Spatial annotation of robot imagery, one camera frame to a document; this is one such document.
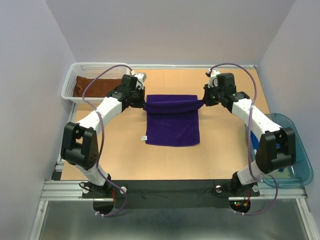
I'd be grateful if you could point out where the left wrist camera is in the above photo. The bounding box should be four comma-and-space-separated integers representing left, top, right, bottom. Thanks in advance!
133, 73, 147, 90

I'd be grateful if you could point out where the brown towel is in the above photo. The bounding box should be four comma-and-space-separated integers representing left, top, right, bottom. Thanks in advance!
73, 76, 122, 98

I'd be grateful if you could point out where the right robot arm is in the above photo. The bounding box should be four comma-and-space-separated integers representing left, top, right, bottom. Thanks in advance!
203, 70, 296, 195

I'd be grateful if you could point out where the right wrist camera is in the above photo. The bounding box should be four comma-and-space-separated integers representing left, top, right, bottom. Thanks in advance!
205, 69, 221, 88

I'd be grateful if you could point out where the teal translucent plastic bin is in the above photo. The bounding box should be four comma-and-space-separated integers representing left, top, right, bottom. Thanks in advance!
237, 112, 314, 189

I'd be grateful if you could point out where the blue towel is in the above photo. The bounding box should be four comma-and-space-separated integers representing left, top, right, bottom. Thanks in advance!
250, 131, 285, 173

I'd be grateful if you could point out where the purple towel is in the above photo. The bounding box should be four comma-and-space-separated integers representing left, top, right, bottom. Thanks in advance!
143, 94, 204, 147

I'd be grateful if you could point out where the aluminium frame rail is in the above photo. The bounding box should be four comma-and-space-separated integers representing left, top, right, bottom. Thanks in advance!
29, 103, 78, 240

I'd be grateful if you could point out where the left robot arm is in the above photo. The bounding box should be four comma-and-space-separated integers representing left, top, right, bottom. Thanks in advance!
60, 72, 147, 197

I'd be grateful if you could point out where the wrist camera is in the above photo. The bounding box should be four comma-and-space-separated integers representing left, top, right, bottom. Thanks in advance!
133, 73, 147, 90
205, 69, 221, 88

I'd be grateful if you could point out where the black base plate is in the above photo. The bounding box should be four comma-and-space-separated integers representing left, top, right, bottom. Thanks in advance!
79, 179, 260, 212

